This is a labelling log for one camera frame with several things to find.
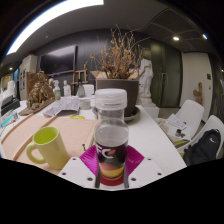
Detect white shell chair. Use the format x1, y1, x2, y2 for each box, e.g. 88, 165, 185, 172
176, 114, 224, 164
158, 99, 205, 134

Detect wooden easel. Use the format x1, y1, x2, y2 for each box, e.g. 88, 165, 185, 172
71, 64, 89, 97

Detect small white cup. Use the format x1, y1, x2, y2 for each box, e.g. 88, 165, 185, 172
79, 97, 93, 111

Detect papers on chair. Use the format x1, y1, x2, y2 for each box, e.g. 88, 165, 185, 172
163, 113, 193, 143

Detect colourful booklet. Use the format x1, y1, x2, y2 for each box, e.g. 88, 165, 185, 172
0, 111, 19, 129

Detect wooden figure sculpture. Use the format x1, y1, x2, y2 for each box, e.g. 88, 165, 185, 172
192, 81, 204, 107

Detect grey plant saucer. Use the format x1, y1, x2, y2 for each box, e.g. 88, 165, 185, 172
91, 105, 142, 124

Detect dark grey pot dried plant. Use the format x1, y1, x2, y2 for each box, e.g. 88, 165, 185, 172
84, 24, 148, 118

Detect clear drink bottle white cap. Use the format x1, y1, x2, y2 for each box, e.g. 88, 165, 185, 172
93, 88, 130, 182

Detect yellow-green mug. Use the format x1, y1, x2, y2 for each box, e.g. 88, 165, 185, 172
25, 125, 72, 171

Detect white plaster statue on pedestal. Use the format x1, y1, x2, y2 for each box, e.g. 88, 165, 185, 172
138, 57, 160, 119

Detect printed newspaper sheets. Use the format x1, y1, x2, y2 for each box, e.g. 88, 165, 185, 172
42, 95, 81, 118

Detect green seat cushion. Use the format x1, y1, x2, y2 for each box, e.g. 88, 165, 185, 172
171, 139, 188, 148

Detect round ceiling spotlights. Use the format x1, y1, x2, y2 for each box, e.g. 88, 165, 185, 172
171, 33, 209, 43

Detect black backpack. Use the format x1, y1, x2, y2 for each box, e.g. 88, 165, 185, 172
182, 128, 223, 167

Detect ceiling light strip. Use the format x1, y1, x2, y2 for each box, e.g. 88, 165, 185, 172
6, 0, 105, 56

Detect small white plaster figure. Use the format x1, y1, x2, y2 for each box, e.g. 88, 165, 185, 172
63, 79, 72, 98

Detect small yellow flat item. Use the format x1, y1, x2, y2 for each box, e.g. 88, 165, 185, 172
69, 114, 86, 120

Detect black stacked boxes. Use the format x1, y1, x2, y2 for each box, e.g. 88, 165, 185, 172
0, 94, 22, 118

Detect brown sculpture on wooden base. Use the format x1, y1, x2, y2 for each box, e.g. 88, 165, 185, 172
18, 71, 57, 117

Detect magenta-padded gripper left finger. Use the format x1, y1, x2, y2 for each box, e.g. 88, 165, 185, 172
57, 145, 102, 190

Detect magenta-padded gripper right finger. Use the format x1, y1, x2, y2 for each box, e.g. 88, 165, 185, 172
123, 145, 165, 190

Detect white cabinet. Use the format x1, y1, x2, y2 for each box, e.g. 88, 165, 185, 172
18, 54, 39, 101

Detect black wall screen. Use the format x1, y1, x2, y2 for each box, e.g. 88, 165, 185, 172
39, 44, 78, 76

